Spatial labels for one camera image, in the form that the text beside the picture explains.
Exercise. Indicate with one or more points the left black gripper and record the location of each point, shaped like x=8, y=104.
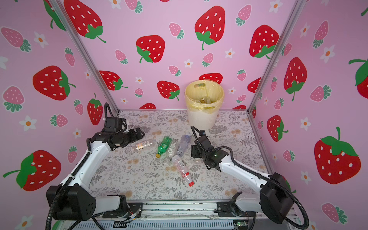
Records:
x=133, y=137

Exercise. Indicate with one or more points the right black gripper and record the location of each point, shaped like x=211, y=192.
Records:
x=193, y=149

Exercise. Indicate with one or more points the clear bottle orange label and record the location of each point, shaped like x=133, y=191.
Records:
x=144, y=145

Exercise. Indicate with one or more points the green bottle yellow cap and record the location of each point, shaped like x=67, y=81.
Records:
x=163, y=146

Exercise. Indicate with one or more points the clear bottle red cap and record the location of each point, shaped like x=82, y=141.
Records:
x=183, y=170

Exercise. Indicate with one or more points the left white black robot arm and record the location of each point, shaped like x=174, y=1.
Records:
x=71, y=199

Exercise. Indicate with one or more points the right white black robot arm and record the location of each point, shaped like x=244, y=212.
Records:
x=276, y=199

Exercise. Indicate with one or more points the white bin with yellow liner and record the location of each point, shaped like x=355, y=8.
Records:
x=204, y=98

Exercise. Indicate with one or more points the clear bluish bottle upright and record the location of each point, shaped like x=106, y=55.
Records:
x=183, y=145

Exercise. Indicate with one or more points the clear bottle white label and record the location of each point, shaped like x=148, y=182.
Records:
x=170, y=153

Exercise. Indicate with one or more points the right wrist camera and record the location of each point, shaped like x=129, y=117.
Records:
x=202, y=134

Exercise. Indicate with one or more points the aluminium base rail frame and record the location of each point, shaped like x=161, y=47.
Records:
x=176, y=215

